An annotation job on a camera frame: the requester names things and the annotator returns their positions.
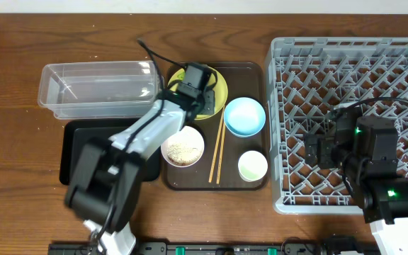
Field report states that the black waste tray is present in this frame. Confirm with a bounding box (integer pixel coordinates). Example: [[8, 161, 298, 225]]
[[59, 119, 162, 186]]

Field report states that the light blue bowl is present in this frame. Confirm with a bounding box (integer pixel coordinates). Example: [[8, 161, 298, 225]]
[[223, 97, 266, 138]]

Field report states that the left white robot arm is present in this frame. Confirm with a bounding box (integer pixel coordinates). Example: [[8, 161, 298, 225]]
[[64, 62, 217, 254]]

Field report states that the white bowl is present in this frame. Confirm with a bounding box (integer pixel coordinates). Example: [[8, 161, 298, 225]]
[[161, 126, 205, 168]]

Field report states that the pile of rice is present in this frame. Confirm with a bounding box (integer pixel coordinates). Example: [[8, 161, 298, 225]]
[[166, 142, 202, 166]]

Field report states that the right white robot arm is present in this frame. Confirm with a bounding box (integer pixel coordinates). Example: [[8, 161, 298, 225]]
[[304, 106, 408, 254]]

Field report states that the brown serving tray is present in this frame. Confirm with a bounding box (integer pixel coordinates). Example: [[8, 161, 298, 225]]
[[162, 62, 268, 191]]

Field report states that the left wooden chopstick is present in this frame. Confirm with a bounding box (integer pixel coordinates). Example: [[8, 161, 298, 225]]
[[208, 106, 225, 183]]

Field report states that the white cup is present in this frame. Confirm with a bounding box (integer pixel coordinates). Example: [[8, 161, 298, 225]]
[[237, 150, 268, 182]]

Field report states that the grey dishwasher rack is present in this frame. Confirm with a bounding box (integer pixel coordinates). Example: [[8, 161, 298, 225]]
[[266, 38, 408, 215]]

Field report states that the wooden chopstick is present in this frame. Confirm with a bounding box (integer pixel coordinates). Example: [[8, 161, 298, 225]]
[[216, 122, 225, 184], [208, 106, 225, 183]]

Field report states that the yellow plate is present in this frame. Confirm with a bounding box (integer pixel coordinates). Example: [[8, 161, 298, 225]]
[[168, 67, 228, 120]]

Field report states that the right wooden chopstick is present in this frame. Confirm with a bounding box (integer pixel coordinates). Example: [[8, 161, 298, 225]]
[[216, 122, 225, 184]]

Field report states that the clear plastic bin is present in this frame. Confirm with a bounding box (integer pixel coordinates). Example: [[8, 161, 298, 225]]
[[38, 61, 159, 120]]

